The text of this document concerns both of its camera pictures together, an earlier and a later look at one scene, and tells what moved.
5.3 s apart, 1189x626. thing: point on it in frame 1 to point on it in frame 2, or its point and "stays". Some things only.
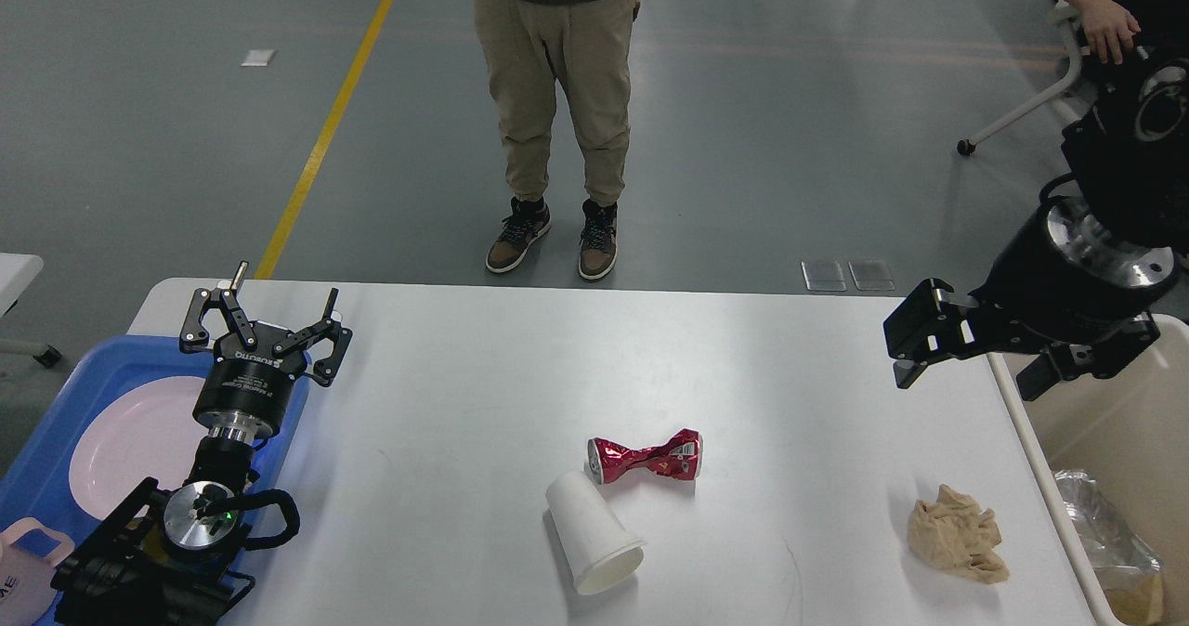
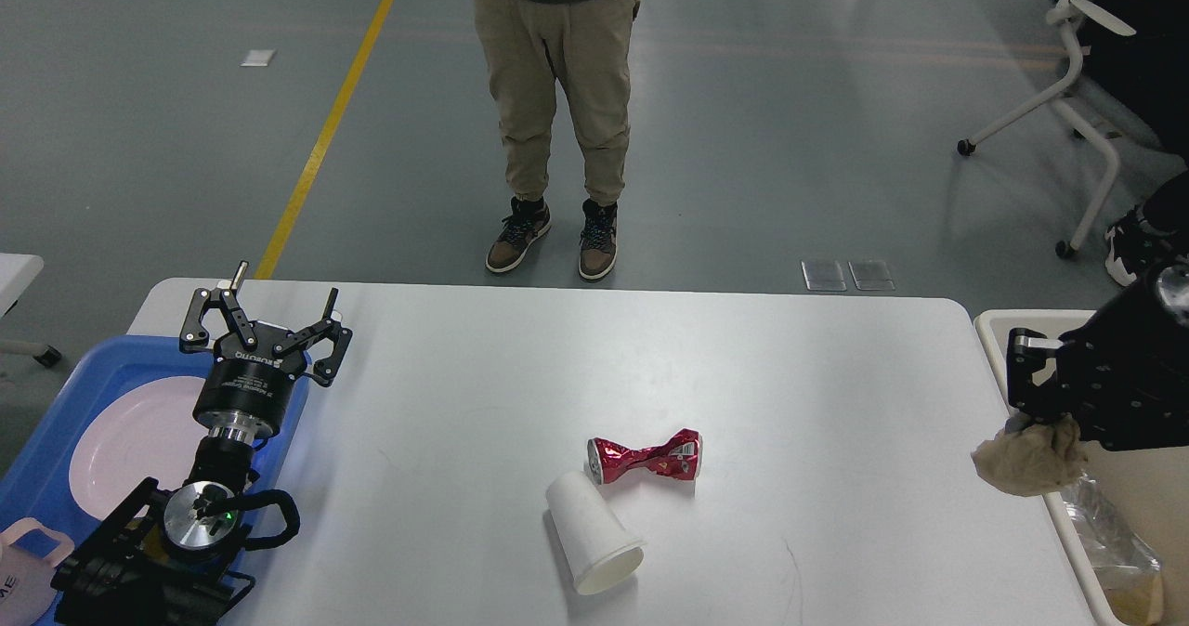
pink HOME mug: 27,593 stays
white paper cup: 601,555 stays
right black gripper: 1065,277 to 1124,374
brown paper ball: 954,532 to 1032,460
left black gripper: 242,393 stays
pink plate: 146,430 stays
